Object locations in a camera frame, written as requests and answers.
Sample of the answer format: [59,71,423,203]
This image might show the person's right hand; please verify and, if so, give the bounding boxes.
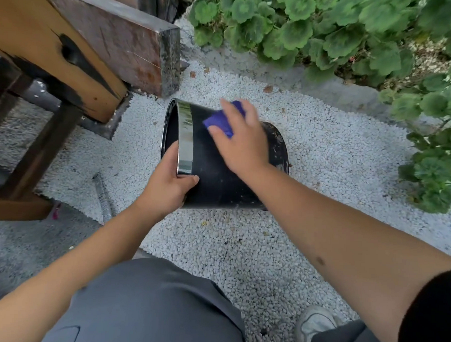
[206,97,272,177]

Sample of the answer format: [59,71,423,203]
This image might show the person's left hand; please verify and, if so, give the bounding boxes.
[134,140,201,221]

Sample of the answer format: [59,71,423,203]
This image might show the blue cleaning cloth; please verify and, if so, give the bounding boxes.
[202,100,247,140]

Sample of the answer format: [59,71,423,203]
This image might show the black bin with chrome rim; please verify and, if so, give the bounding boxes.
[158,94,291,213]

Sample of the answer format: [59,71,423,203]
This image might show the person's left forearm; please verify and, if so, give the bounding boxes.
[0,201,164,342]

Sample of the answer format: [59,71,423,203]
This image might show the person's right forearm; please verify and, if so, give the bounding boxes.
[238,157,451,342]

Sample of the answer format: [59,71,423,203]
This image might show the dark wooden beam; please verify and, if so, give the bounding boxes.
[48,0,183,102]

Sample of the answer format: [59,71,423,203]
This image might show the person's grey trousers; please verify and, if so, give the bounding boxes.
[29,249,381,342]

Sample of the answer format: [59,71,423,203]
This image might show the green leafy plant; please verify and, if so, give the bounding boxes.
[187,0,451,223]

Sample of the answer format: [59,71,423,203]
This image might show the wooden bench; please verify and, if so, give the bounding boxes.
[0,0,135,222]

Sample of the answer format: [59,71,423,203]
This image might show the person's white shoe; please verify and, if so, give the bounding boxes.
[292,304,346,342]

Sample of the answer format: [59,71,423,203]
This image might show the person's black sleeve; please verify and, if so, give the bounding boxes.
[395,269,451,342]

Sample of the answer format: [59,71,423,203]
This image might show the grey corrugated hose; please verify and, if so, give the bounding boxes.
[92,172,114,225]

